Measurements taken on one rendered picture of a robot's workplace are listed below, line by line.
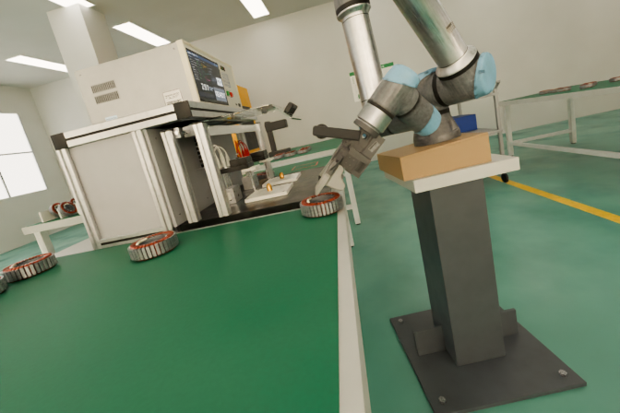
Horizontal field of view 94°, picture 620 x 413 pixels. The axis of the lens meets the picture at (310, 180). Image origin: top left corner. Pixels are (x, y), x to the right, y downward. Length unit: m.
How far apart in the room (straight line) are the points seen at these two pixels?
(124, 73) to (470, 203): 1.20
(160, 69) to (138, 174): 0.34
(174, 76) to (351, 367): 0.95
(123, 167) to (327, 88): 5.61
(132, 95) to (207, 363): 0.92
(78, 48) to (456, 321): 5.30
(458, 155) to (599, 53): 7.24
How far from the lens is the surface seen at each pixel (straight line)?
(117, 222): 1.09
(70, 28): 5.54
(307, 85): 6.40
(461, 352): 1.33
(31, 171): 8.77
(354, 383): 0.30
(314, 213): 0.71
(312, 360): 0.33
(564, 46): 7.79
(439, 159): 0.95
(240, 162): 1.04
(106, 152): 1.05
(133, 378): 0.42
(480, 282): 1.21
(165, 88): 1.08
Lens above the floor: 0.96
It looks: 10 degrees down
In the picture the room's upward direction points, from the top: 13 degrees counter-clockwise
